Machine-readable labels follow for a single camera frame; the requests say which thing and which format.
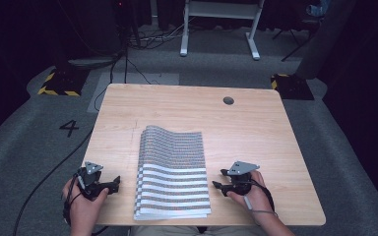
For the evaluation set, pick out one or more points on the black yellow striped stand base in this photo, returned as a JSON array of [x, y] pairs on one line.
[[292, 87], [62, 83]]

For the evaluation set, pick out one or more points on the dark office chair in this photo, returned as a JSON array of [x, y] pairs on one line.
[[303, 29]]

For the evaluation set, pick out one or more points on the person's left hand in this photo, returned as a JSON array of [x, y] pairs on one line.
[[83, 209]]

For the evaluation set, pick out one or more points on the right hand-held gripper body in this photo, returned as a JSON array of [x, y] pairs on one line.
[[241, 180]]

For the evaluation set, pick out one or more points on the person's right hand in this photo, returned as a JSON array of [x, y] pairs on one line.
[[259, 196]]

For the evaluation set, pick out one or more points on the white desk frame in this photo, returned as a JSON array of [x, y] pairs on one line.
[[221, 10]]

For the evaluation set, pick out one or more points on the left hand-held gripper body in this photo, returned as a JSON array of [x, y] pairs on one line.
[[90, 183]]

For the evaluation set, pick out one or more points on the striped folded cloth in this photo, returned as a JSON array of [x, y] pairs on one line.
[[172, 173]]

